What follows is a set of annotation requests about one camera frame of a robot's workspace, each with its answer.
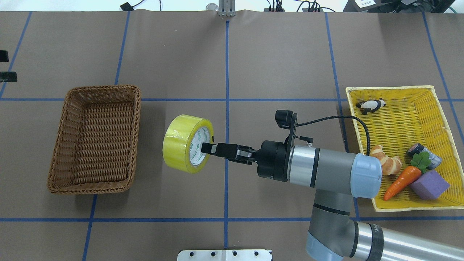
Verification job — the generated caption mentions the white camera stand post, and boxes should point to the white camera stand post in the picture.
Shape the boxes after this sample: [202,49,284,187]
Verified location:
[177,249,273,261]

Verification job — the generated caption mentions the toy carrot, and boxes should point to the toy carrot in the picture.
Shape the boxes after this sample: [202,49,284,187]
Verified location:
[383,159,428,200]

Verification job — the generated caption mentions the small black usb device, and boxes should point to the small black usb device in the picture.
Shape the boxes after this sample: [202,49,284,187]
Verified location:
[120,2,134,12]

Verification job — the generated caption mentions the small black-lidded jar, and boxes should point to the small black-lidded jar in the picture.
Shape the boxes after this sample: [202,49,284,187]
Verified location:
[406,143,443,170]

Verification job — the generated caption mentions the brown wicker basket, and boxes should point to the brown wicker basket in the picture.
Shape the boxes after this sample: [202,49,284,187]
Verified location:
[47,85,141,195]

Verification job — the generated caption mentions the yellow tape roll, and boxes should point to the yellow tape roll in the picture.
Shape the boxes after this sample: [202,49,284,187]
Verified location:
[162,114,214,174]

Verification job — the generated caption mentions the panda figurine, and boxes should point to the panda figurine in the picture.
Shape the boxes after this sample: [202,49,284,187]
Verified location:
[356,98,386,115]

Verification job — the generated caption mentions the yellow plastic basket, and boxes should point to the yellow plastic basket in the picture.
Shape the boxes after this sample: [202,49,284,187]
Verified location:
[346,85,464,212]

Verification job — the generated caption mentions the toy croissant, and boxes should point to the toy croissant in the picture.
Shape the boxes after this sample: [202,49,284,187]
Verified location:
[370,144,402,176]

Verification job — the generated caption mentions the purple foam block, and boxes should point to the purple foam block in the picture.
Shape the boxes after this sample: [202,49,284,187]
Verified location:
[409,170,450,200]

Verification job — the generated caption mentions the aluminium frame post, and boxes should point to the aluminium frame post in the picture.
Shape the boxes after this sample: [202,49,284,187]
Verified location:
[217,0,236,17]

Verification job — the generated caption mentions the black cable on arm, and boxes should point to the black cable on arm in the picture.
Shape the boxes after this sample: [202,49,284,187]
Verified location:
[297,115,372,157]

